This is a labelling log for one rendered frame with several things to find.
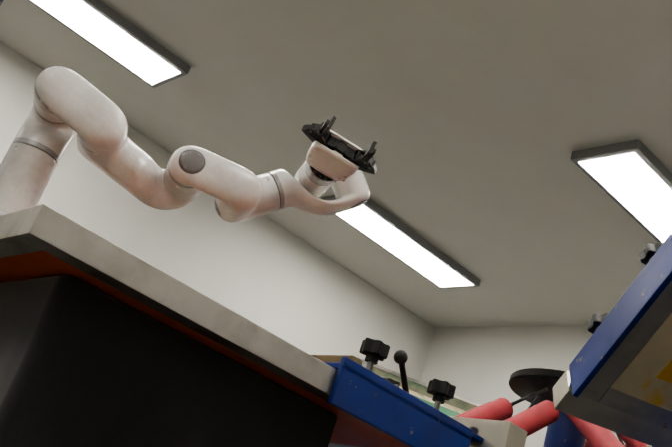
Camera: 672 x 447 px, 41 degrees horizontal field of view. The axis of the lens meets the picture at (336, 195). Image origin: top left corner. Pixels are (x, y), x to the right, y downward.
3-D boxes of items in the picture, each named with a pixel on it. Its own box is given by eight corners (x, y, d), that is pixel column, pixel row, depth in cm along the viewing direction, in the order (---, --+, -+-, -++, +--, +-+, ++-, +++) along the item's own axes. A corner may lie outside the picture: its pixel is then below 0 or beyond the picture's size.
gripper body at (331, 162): (338, 192, 183) (356, 174, 173) (296, 167, 182) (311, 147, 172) (353, 164, 186) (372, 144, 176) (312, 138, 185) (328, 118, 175)
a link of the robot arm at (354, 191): (260, 179, 193) (345, 155, 201) (281, 234, 190) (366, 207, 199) (269, 166, 185) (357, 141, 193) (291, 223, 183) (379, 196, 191)
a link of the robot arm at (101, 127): (164, 237, 185) (177, 209, 168) (23, 122, 184) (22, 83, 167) (207, 189, 191) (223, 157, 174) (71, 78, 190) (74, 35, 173)
